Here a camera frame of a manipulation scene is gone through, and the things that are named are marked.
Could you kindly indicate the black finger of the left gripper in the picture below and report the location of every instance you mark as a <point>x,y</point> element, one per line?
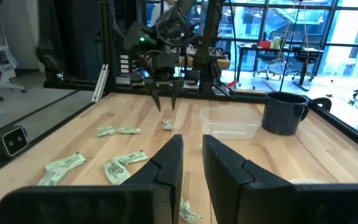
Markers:
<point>175,91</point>
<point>154,90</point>

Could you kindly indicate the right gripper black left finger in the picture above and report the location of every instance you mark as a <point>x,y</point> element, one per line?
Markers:
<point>169,168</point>

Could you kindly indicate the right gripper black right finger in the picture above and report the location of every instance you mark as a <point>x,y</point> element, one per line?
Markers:
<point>222,168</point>

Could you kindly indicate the pale green bold-print packet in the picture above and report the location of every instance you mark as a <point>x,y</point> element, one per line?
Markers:
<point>116,171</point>

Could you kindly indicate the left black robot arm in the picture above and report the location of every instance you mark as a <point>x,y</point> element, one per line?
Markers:
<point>210,37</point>

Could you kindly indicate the rectangular clear plastic container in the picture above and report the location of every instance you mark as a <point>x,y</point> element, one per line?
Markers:
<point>216,124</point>

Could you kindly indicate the person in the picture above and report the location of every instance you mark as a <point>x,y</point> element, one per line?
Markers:
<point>158,12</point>

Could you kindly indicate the white tube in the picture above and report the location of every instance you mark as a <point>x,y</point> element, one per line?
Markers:
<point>102,84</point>
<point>98,84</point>

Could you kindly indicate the small red tag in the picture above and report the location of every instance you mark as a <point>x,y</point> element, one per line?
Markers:
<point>232,84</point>

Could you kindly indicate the dark blue mug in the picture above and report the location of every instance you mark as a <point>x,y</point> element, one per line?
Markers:
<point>283,115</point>

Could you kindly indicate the black office desk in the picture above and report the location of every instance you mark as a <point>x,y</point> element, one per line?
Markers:
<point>250,47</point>

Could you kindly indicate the red box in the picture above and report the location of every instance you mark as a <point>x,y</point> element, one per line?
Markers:
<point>264,44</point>

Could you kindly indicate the dark mesh office chair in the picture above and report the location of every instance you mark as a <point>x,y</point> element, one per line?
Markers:
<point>306,57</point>
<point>270,57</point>

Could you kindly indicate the white office chair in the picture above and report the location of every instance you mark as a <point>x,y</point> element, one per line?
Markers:
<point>3,53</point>

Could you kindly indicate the black rig frame post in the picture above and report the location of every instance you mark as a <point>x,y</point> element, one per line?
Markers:
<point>108,46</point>

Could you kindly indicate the small black white-faced camera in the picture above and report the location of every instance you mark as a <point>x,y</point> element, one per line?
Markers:
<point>9,141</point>

